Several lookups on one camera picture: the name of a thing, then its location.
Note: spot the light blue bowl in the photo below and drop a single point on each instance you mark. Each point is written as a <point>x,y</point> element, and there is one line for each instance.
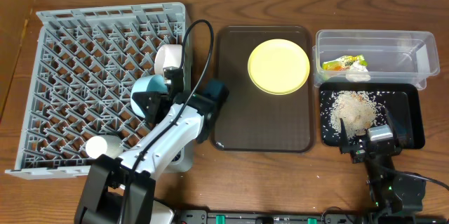
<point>145,84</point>

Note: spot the dark brown serving tray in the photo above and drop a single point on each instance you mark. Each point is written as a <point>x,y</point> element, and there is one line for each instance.
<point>252,120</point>

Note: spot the white cup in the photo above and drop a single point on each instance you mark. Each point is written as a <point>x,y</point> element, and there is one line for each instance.
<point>106,144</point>

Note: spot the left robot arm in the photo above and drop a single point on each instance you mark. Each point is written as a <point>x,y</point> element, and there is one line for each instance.
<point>121,189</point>

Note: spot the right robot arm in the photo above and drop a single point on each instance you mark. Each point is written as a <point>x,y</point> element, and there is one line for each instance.
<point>395,192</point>

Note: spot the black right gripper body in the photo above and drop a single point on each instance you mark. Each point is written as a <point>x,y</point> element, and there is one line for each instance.
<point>367,148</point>

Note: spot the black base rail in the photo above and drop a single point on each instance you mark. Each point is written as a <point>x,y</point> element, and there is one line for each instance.
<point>332,215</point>

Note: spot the clear plastic bin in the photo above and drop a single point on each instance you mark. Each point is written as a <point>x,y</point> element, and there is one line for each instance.
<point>405,57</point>

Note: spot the spilled rice pile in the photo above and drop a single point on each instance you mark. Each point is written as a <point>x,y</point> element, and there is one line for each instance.
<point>356,111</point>

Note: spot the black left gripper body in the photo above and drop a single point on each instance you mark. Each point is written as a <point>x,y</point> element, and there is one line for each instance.
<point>151,102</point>

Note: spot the grey plastic dish rack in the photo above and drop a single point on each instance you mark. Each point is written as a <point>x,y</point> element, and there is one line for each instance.
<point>86,62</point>

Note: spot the white bowl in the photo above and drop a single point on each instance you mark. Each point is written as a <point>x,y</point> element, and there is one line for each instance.
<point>169,55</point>

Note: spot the yellow plate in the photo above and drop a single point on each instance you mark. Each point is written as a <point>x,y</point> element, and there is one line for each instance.
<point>278,66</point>

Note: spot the green orange snack wrapper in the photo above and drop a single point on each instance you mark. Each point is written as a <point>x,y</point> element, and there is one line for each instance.
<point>344,63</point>

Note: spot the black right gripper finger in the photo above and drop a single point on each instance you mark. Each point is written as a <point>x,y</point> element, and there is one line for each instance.
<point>400,135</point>
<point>344,141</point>

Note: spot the black waste tray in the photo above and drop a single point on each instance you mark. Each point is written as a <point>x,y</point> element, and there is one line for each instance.
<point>402,101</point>

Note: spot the white tissue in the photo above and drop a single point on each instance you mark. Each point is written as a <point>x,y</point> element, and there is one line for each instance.
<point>357,73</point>

